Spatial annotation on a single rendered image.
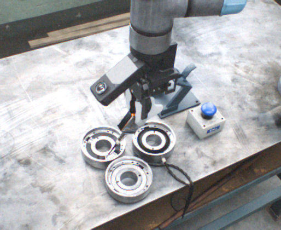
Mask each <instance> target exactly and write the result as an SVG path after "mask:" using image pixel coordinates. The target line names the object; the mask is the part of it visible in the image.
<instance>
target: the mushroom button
mask: <svg viewBox="0 0 281 230"><path fill-rule="evenodd" d="M201 112H202V113H203V114H205V115H207V116H213V115H215V114H216V107H215V105H213V104H212V103H210V102H206V103H204V104H203V105H202V106H201Z"/></svg>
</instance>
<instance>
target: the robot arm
mask: <svg viewBox="0 0 281 230"><path fill-rule="evenodd" d="M246 3H247V0H131V9H130V34H129V43H130V53H129V54H128V55H127V56H125V57H124V58H123V59H121V61H119V62H118V63H117V64H116V65H115V66H114V67H113V68H111V69H110V70H109V71H108V72H107V73H105V74H104V75H103V76H102V77H101V78H100V79H99V80H97V81H96V82H95V83H94V84H93V85H92V86H90V90H91V92H92V94H93V95H94V96H95V99H96V100H97V101H98V102H99V103H100V104H101V105H103V106H105V107H107V106H108V105H110V104H111V103H112V102H113V101H114V100H115V99H117V98H118V97H119V96H120V95H121V94H122V93H124V96H125V99H126V104H127V108H128V111H134V112H135V111H136V113H135V120H134V122H135V123H136V124H137V125H138V127H141V126H143V125H144V124H145V123H146V120H147V119H150V118H151V117H153V116H155V115H157V114H158V113H160V112H161V111H162V108H163V106H162V105H156V104H155V99H154V98H153V97H152V96H153V95H155V94H156V95H158V94H160V93H164V92H165V95H167V94H169V93H173V92H175V88H176V83H177V78H178V72H177V70H176V69H175V68H174V62H175V56H176V51H177V45H178V43H177V42H176V41H175V40H173V39H172V28H173V21H174V18H190V17H200V16H222V15H228V14H231V15H232V14H238V13H240V12H241V11H242V10H243V9H244V7H245V6H246ZM168 71H173V73H171V74H169V73H168ZM174 79H175V80H174ZM172 80H174V86H173V88H170V89H168V87H170V86H171V84H172V83H171V82H170V81H172ZM277 87H278V91H279V93H280V95H281V77H280V79H279V82H278V85H277Z"/></svg>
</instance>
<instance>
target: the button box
mask: <svg viewBox="0 0 281 230"><path fill-rule="evenodd" d="M186 122H187V123H188V125H189V126H190V128H191V129H192V130H193V131H194V132H195V133H196V135H197V136H198V137H199V138H200V140H201V139H204V138H206V137H209V136H211V135H213V134H215V133H218V132H221V131H222V130H223V127H224V125H225V118H224V117H223V116H222V115H221V113H220V112H219V111H218V110H217V109H216V114H215V115H213V116H207V115H205V114H203V113H202V112H201V106H197V107H194V108H192V109H189V110H188V114H187V117H186Z"/></svg>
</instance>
